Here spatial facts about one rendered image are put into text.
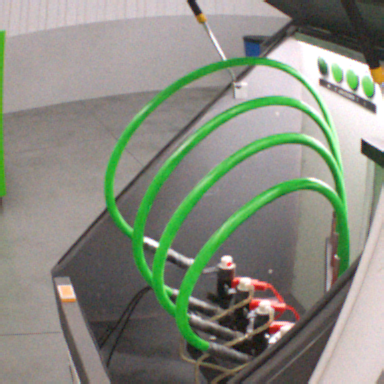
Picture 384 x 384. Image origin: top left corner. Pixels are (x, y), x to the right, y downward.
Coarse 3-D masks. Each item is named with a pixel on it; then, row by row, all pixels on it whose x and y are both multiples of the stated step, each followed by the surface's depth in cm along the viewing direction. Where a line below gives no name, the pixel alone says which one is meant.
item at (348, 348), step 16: (368, 240) 67; (368, 256) 67; (368, 272) 67; (352, 288) 68; (368, 288) 65; (352, 304) 69; (368, 304) 64; (352, 320) 67; (368, 320) 64; (336, 336) 70; (352, 336) 66; (368, 336) 63; (336, 352) 69; (352, 352) 65; (368, 352) 62; (320, 368) 71; (336, 368) 67; (352, 368) 64; (368, 368) 61
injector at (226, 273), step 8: (224, 272) 103; (232, 272) 104; (224, 280) 104; (232, 280) 104; (224, 288) 104; (232, 288) 105; (208, 296) 105; (216, 296) 105; (224, 296) 105; (232, 296) 106; (224, 304) 106
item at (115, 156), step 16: (224, 64) 93; (240, 64) 94; (256, 64) 95; (272, 64) 95; (192, 80) 92; (304, 80) 97; (160, 96) 92; (320, 96) 99; (144, 112) 92; (128, 128) 92; (336, 144) 103; (112, 160) 93; (112, 176) 94; (112, 192) 94; (336, 192) 106; (112, 208) 95; (144, 240) 98
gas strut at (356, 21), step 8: (344, 0) 60; (352, 0) 60; (344, 8) 61; (352, 8) 60; (352, 16) 61; (360, 16) 61; (352, 24) 62; (360, 24) 61; (360, 32) 62; (360, 40) 63; (368, 40) 62; (368, 48) 63; (368, 56) 63; (376, 56) 63; (368, 64) 64; (376, 64) 64; (376, 72) 64; (376, 80) 65
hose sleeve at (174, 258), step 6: (150, 240) 99; (144, 246) 98; (150, 246) 99; (156, 246) 99; (150, 252) 99; (168, 252) 100; (174, 252) 101; (168, 258) 100; (174, 258) 100; (180, 258) 101; (186, 258) 102; (174, 264) 101; (180, 264) 101; (186, 264) 101
